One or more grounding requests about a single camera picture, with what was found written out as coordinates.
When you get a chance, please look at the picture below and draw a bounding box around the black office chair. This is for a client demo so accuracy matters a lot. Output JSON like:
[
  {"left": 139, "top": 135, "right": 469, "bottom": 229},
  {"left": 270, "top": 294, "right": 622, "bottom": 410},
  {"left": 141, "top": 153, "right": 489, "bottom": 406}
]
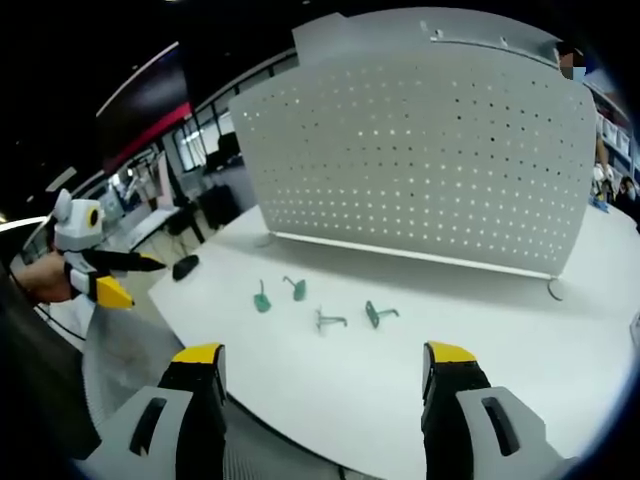
[{"left": 196, "top": 183, "right": 237, "bottom": 232}]

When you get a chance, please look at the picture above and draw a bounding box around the white perforated mounting plate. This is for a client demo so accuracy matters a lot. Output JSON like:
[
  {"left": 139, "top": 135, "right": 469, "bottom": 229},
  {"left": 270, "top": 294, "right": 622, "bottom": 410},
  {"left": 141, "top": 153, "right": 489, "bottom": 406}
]
[{"left": 228, "top": 7, "right": 599, "bottom": 301}]

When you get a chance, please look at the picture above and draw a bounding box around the person's left hand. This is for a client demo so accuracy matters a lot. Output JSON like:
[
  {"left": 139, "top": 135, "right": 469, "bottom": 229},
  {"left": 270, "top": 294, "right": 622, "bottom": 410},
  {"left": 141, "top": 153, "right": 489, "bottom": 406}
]
[{"left": 20, "top": 252, "right": 76, "bottom": 305}]

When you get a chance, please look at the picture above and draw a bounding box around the grey metal hook assembly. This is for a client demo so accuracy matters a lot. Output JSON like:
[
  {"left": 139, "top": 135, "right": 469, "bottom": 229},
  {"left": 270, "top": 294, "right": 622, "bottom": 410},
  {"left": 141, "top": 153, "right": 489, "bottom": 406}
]
[{"left": 314, "top": 306, "right": 348, "bottom": 334}]

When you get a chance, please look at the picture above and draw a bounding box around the person's dark clothing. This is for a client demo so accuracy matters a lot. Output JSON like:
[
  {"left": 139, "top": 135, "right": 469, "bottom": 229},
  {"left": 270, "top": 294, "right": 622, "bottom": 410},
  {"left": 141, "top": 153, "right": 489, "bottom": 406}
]
[{"left": 0, "top": 249, "right": 104, "bottom": 464}]

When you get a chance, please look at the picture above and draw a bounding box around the green hook assembly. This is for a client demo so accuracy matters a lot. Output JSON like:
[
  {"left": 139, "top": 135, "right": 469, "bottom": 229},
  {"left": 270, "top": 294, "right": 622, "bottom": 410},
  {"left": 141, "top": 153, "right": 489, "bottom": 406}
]
[
  {"left": 281, "top": 275, "right": 309, "bottom": 303},
  {"left": 253, "top": 278, "right": 274, "bottom": 313},
  {"left": 364, "top": 299, "right": 401, "bottom": 331}
]

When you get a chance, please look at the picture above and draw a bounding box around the black computer mouse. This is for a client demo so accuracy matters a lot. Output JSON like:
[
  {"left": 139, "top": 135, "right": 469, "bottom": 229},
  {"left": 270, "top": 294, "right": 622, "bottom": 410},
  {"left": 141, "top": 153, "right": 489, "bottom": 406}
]
[{"left": 171, "top": 254, "right": 201, "bottom": 281}]

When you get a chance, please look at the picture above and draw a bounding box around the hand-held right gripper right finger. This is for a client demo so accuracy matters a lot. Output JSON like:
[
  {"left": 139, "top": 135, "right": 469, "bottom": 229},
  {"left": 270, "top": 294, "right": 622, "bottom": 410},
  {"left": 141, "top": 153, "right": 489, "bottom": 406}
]
[{"left": 422, "top": 341, "right": 581, "bottom": 480}]

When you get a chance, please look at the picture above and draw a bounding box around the storage shelf with white packets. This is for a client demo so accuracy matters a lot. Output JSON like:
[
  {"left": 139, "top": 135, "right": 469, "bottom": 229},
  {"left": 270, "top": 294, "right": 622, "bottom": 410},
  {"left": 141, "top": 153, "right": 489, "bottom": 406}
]
[{"left": 587, "top": 74, "right": 639, "bottom": 174}]

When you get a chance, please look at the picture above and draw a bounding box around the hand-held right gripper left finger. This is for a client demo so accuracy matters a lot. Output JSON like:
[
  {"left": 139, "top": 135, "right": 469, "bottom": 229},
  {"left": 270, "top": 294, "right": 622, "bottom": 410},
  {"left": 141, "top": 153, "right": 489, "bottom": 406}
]
[{"left": 74, "top": 342, "right": 229, "bottom": 480}]

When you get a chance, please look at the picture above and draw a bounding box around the black monitor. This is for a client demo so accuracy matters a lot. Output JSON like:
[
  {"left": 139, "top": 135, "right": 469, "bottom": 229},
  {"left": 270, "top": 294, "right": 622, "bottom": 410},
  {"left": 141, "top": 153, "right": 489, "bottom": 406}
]
[{"left": 216, "top": 130, "right": 246, "bottom": 162}]

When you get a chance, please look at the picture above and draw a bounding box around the white background desk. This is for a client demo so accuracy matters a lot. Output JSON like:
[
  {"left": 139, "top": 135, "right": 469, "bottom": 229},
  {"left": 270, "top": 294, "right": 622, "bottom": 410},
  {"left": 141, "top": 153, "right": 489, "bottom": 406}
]
[{"left": 124, "top": 205, "right": 182, "bottom": 249}]

